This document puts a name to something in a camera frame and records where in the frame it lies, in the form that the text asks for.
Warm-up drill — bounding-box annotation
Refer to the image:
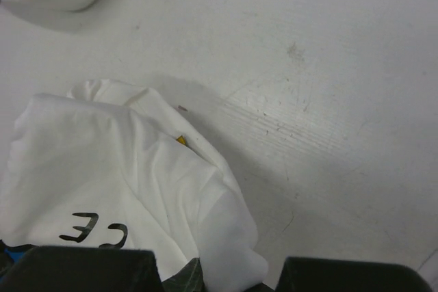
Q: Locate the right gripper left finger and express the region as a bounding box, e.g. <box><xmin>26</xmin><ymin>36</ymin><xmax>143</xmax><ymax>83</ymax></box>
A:
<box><xmin>1</xmin><ymin>247</ymin><xmax>205</xmax><ymax>291</ymax></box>

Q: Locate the white t shirt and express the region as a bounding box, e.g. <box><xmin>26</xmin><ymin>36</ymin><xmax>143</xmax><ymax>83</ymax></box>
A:
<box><xmin>1</xmin><ymin>79</ymin><xmax>268</xmax><ymax>291</ymax></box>

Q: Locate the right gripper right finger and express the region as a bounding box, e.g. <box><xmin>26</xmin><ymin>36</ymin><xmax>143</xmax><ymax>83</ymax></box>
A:
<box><xmin>274</xmin><ymin>257</ymin><xmax>433</xmax><ymax>292</ymax></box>

